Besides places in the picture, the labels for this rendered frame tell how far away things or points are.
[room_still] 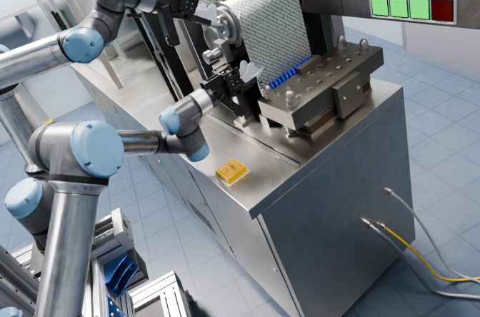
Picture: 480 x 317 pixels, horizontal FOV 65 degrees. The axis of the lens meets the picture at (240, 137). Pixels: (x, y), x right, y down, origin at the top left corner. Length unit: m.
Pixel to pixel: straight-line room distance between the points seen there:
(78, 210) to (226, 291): 1.32
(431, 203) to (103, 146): 1.71
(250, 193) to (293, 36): 0.54
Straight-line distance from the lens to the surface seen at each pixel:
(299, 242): 1.23
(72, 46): 0.92
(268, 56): 1.22
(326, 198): 1.22
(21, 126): 1.32
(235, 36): 1.15
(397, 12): 1.15
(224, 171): 1.12
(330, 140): 1.14
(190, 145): 1.11
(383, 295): 1.85
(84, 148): 0.77
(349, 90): 1.18
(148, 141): 1.12
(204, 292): 2.07
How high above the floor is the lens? 1.61
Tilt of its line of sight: 34 degrees down
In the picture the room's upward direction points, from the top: 22 degrees counter-clockwise
